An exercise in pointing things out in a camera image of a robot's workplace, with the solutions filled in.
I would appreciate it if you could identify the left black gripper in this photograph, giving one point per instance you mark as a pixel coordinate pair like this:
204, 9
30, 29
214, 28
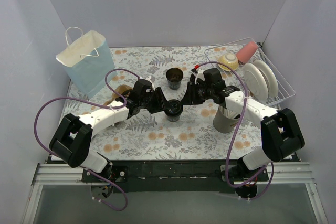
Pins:
153, 98

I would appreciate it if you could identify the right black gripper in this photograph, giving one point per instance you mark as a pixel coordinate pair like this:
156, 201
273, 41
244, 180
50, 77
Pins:
194, 92

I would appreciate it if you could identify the black coffee cup lid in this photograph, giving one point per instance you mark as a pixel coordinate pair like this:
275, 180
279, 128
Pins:
175, 108

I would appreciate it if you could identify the black coffee cup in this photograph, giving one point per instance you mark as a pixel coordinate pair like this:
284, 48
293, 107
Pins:
174, 78
173, 117

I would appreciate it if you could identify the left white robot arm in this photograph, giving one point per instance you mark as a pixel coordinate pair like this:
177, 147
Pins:
72, 139

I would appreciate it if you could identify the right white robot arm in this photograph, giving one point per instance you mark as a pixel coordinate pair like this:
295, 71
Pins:
280, 132

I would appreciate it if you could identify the brown cardboard cup sleeves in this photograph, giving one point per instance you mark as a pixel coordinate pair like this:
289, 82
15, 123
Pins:
123, 90

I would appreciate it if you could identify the floral tablecloth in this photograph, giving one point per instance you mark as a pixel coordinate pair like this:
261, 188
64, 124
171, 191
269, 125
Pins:
151, 136

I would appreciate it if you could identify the grey cup with straws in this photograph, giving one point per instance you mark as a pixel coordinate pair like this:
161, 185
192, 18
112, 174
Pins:
225, 120

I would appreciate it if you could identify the yellow patterned bowl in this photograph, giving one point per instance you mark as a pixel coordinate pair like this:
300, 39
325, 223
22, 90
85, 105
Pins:
228, 61

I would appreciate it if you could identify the front white plate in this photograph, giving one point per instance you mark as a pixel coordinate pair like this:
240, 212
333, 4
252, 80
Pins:
255, 82

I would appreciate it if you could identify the white plate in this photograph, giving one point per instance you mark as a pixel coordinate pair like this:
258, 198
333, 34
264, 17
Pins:
270, 78
255, 82

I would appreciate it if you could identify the pink plastic cup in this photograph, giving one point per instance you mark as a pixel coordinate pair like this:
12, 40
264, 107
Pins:
247, 52

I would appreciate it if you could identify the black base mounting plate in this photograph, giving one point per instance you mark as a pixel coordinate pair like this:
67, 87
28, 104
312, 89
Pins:
171, 175

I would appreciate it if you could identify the back white plate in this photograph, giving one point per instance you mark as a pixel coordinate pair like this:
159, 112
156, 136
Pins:
270, 78

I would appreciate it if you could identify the light blue paper bag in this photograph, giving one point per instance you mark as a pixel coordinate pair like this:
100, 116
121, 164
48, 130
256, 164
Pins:
86, 61

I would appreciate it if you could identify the white wire dish rack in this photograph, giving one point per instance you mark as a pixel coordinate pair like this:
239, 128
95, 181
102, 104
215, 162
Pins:
214, 53

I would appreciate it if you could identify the aluminium frame rail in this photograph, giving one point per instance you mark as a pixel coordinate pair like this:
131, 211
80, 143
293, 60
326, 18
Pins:
62, 174

